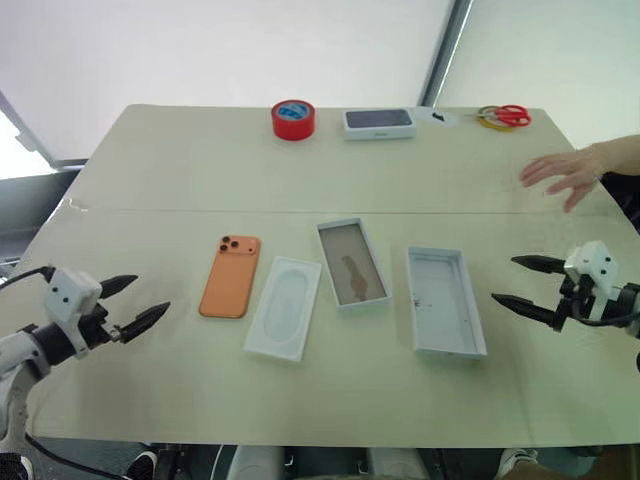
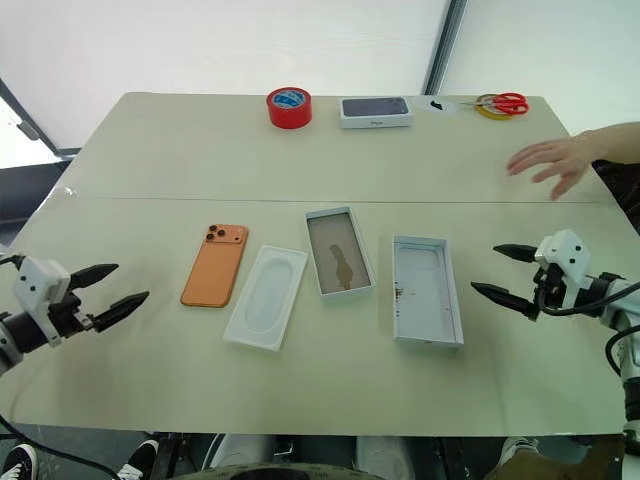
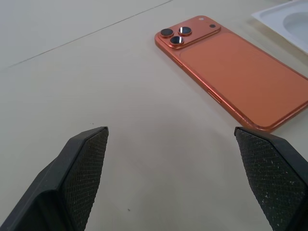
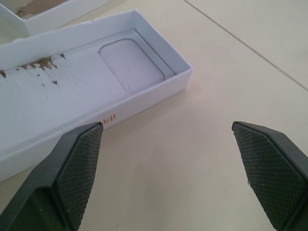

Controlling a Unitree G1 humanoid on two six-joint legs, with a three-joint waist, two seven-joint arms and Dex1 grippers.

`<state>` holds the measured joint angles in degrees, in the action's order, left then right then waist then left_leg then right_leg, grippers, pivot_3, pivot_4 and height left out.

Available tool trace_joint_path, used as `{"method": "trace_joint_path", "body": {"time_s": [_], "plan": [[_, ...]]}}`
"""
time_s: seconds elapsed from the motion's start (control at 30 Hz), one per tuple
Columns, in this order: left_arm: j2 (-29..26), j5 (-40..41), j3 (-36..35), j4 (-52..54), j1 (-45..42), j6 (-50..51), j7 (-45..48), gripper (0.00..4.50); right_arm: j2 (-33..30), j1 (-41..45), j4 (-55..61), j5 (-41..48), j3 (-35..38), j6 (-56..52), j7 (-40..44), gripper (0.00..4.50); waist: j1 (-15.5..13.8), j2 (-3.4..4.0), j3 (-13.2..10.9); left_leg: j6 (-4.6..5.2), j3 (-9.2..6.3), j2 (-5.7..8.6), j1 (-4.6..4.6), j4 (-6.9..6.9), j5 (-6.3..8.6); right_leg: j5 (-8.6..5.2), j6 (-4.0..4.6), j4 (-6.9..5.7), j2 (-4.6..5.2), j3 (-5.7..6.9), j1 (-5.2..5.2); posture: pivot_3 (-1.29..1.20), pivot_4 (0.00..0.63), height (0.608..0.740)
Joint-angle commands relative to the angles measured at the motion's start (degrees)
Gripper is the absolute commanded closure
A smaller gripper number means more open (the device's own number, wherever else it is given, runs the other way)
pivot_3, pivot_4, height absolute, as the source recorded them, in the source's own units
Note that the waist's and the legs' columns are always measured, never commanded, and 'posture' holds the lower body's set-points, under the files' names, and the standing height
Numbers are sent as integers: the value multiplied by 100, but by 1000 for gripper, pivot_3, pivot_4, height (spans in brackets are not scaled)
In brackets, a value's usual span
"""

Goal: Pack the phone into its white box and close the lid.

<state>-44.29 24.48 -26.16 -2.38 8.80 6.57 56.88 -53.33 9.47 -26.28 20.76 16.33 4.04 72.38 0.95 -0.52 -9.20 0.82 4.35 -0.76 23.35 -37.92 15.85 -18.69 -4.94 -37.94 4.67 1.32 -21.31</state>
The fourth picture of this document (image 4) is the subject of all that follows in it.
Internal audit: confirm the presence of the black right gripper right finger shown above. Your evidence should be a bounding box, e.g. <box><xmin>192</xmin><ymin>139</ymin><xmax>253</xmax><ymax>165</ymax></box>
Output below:
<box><xmin>231</xmin><ymin>120</ymin><xmax>308</xmax><ymax>231</ymax></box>

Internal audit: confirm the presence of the orange phone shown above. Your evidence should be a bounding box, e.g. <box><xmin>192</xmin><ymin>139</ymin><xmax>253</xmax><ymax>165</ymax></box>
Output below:
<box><xmin>0</xmin><ymin>9</ymin><xmax>194</xmax><ymax>183</ymax></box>

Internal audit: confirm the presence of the white phone box lid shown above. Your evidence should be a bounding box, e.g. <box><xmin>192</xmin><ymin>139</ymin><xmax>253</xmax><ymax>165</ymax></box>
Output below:
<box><xmin>0</xmin><ymin>0</ymin><xmax>84</xmax><ymax>37</ymax></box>

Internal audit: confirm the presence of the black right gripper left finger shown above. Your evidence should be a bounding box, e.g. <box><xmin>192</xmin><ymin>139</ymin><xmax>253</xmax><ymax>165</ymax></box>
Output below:
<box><xmin>0</xmin><ymin>121</ymin><xmax>104</xmax><ymax>231</ymax></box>

